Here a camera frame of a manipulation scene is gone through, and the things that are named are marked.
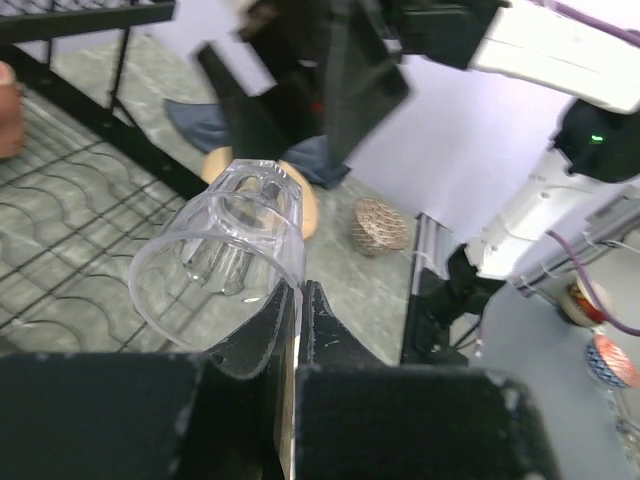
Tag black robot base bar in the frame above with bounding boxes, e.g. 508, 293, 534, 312
400, 231, 505, 365

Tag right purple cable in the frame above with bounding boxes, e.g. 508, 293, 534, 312
529, 0, 640, 336

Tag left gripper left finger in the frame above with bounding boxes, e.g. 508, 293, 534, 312
1, 283, 293, 479

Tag patterned item beyond table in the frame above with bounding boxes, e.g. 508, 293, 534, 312
558, 278, 639, 389

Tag clear plastic cup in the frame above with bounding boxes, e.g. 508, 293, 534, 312
128, 159, 306, 351

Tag aluminium frame rail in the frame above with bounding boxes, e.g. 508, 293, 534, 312
413, 213, 452, 278

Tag blue cloth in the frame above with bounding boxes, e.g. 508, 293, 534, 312
164, 99, 350, 189

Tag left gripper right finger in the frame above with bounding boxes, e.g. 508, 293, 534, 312
294, 281, 560, 479

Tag black wire dish rack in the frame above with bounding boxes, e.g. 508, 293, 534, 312
1, 1, 203, 353

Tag beige bird plate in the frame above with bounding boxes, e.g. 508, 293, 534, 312
200, 147, 319, 241

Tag red patterned small bowl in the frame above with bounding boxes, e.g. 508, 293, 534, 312
351, 197, 409, 257

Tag pink coffee mug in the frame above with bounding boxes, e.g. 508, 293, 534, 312
0, 62, 25, 160

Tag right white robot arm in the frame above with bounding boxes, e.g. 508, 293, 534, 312
196, 1, 639, 325

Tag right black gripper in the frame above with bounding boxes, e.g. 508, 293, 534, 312
196, 1, 409, 165

